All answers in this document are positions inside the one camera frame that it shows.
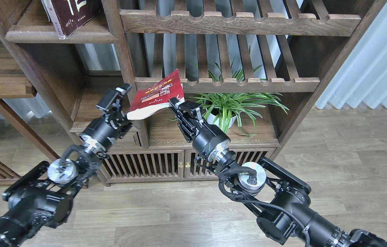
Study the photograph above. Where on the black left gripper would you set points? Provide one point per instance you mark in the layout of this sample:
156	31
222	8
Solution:
102	133

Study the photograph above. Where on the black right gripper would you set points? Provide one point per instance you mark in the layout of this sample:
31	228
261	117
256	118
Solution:
209	141

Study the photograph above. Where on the red paperback book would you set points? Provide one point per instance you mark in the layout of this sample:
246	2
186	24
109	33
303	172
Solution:
155	98

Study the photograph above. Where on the dark maroon book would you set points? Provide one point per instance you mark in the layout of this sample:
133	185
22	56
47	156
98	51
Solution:
68	15

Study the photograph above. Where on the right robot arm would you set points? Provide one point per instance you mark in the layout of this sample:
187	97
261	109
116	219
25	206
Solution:
279	200

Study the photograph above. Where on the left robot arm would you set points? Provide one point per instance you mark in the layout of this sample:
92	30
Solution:
44	196

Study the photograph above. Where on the small wooden drawer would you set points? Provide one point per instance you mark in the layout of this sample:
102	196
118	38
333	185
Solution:
129	140

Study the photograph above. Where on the white plant pot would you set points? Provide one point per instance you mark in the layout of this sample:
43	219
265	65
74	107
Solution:
223	121

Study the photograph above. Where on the left slatted cabinet door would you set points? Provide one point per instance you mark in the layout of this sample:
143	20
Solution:
143	166

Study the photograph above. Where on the slatted cabinet door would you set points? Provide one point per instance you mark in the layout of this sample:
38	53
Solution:
192	171
143	166

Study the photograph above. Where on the green spider plant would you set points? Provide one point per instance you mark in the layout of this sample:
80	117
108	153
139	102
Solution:
241	104

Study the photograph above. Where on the right slatted cabinet door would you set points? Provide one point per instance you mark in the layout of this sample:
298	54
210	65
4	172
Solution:
192	171

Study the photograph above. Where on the dark wooden bookshelf cabinet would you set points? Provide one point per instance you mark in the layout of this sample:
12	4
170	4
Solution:
221	46

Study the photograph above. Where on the white curtain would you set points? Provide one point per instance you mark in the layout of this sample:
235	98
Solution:
363	76

